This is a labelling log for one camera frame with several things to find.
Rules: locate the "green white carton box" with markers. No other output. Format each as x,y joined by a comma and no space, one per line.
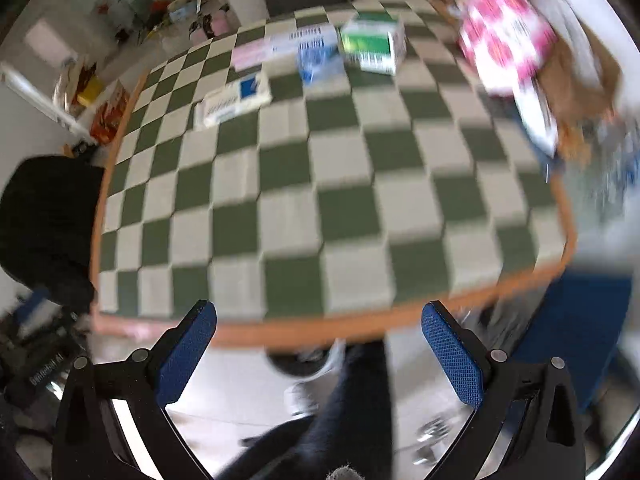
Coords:
372,45

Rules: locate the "black chair with jacket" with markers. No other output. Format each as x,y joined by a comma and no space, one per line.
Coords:
45,220

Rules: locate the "small blue packet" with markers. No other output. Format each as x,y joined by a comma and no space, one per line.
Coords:
317,65

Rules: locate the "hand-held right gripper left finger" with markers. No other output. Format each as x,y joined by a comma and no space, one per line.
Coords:
187,347

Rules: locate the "person's legs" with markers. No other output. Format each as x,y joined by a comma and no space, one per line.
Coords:
350,410

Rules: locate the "green white checkered tablecloth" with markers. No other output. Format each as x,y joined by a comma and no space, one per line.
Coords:
300,210

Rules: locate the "white plastic bag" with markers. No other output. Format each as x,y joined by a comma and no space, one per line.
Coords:
575,30

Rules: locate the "orange snack packet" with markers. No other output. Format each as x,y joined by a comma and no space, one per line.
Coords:
575,145

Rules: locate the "blue stool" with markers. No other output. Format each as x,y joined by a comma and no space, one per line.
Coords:
575,330

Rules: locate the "pink floral paper bag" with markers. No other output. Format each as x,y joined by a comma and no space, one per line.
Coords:
500,35

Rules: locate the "blue label water bottle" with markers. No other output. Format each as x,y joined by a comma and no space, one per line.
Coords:
627,155

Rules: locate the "white trash bin black liner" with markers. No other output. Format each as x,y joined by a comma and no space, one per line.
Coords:
300,362

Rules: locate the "crumpled white tissue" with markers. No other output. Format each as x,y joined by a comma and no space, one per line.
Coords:
537,120

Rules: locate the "white blue medicine box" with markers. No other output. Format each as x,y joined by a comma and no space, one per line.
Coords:
232,100

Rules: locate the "grey fluffy sleeve cuff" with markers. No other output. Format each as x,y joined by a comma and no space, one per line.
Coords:
344,474

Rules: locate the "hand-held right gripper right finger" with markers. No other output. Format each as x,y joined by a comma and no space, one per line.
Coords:
452,355

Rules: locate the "pink white long box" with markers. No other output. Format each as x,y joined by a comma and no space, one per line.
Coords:
270,50

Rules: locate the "pink suitcase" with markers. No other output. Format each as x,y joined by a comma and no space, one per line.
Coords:
222,25

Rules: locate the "brown cardboard box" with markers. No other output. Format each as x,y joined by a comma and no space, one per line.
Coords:
575,85

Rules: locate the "grey fluffy slipper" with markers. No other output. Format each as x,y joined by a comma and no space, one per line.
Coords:
300,397

